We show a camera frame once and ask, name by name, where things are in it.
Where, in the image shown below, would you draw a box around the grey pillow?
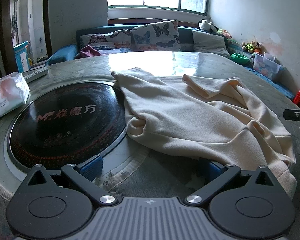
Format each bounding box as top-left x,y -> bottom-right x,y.
192,30 -> 232,59

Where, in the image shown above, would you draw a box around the clear plastic storage box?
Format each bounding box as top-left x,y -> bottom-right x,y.
250,52 -> 284,81

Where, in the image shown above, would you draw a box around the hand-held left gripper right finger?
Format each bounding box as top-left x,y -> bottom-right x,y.
185,161 -> 275,205

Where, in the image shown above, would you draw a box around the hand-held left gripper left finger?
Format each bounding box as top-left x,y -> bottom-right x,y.
27,155 -> 117,205

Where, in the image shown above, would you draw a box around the panda plush toy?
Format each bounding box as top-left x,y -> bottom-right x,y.
198,19 -> 218,32

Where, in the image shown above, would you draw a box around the pink cloth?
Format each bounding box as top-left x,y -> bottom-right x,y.
80,45 -> 102,58

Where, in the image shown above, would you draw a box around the long butterfly print pillow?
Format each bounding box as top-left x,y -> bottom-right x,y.
79,29 -> 134,54

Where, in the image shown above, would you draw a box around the pink plush toy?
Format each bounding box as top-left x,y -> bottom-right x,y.
216,27 -> 233,39

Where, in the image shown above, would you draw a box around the green bowl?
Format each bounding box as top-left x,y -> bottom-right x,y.
231,53 -> 250,64

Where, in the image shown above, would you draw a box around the soft tissue pack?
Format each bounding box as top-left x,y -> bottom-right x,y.
0,72 -> 31,123

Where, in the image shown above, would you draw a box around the black round induction cooktop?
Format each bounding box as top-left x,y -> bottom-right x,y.
9,82 -> 128,170

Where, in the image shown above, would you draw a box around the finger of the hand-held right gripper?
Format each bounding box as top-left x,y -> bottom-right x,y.
283,108 -> 300,123

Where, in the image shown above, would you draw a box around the white remote control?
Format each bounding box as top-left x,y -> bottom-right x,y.
23,67 -> 48,82

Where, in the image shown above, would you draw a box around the dark wooden door frame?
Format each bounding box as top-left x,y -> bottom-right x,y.
0,0 -> 53,77

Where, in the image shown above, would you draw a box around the cream fleece garment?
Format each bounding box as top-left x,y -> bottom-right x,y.
111,67 -> 298,199

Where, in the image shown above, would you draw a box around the green and brown plush toys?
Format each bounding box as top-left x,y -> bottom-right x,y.
241,41 -> 263,54

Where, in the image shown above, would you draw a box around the blue and white cardboard box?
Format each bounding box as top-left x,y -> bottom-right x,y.
13,41 -> 30,73

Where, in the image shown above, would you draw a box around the blue sofa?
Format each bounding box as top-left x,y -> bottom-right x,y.
45,24 -> 295,99

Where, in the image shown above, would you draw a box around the large butterfly print pillow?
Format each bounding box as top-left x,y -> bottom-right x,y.
131,20 -> 182,52

